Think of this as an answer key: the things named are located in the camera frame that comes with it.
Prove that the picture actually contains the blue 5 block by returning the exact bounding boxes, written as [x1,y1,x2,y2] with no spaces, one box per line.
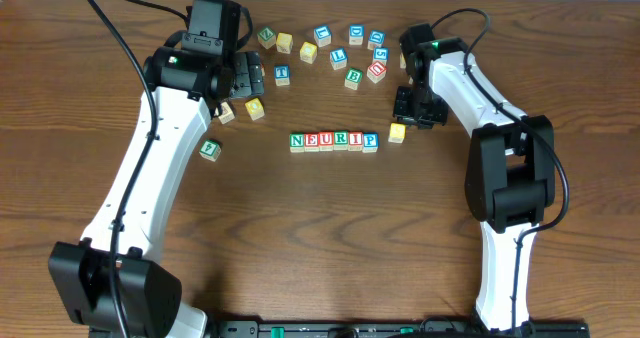
[372,47,389,66]

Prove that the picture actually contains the yellow Q block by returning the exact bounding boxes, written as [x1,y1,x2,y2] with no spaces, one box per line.
[299,42,318,64]

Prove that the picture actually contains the blue T block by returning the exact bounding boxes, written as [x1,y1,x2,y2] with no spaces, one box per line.
[274,65,290,86]

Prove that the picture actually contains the blue D block tilted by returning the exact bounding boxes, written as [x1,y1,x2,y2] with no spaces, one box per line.
[367,30,386,50]

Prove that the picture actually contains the red u block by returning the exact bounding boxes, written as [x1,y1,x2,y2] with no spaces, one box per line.
[367,61,387,84]
[318,131,334,151]

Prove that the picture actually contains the yellow S block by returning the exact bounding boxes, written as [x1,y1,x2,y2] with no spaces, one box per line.
[388,123,407,144]

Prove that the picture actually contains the right black cable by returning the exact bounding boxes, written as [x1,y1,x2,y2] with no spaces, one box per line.
[429,7,571,332]

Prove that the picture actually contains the green R block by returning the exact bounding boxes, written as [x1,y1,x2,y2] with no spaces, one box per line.
[333,131,349,151]

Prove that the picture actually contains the left black cable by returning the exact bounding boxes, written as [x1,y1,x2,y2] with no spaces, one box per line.
[76,0,254,338]

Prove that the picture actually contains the yellow block centre left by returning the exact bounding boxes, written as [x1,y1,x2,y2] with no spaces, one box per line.
[245,98,265,121]

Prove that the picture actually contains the blue L block top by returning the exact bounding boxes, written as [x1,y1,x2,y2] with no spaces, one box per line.
[313,25,332,47]

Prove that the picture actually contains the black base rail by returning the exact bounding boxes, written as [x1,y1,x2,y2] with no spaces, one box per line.
[205,318,591,338]

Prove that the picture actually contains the yellow block top row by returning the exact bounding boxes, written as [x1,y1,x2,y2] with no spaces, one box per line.
[276,32,293,54]

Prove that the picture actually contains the red E block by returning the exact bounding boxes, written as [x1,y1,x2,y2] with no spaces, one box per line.
[304,133,320,152]

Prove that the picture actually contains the blue l block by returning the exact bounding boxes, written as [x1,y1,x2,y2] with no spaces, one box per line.
[313,25,332,47]
[330,48,348,70]

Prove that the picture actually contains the green 4 block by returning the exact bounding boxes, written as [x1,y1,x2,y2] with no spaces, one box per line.
[199,139,221,162]

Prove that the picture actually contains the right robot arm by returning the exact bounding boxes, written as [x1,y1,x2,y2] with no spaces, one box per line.
[393,24,555,335]

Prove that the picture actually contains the blue P block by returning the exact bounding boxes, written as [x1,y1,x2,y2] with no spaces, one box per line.
[362,133,379,153]

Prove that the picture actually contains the plain picture block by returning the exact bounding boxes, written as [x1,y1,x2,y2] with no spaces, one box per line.
[216,102,235,124]

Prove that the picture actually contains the black cable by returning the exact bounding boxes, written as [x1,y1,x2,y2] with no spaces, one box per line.
[429,7,571,332]
[76,0,254,338]

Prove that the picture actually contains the red U block tilted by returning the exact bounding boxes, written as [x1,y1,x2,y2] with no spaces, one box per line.
[367,61,387,84]

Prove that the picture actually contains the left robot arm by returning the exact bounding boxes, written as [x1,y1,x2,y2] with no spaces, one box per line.
[48,0,264,337]

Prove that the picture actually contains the green B block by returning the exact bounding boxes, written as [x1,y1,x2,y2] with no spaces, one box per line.
[344,68,363,90]

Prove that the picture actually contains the green Z block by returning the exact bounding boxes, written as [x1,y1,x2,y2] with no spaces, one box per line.
[257,26,277,49]

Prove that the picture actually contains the yellow K block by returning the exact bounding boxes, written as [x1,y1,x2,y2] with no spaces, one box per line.
[399,52,406,69]

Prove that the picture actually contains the green N block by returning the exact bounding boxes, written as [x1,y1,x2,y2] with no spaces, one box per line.
[289,133,305,153]

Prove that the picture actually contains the red I block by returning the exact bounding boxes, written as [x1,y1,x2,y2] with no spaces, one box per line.
[348,132,364,151]

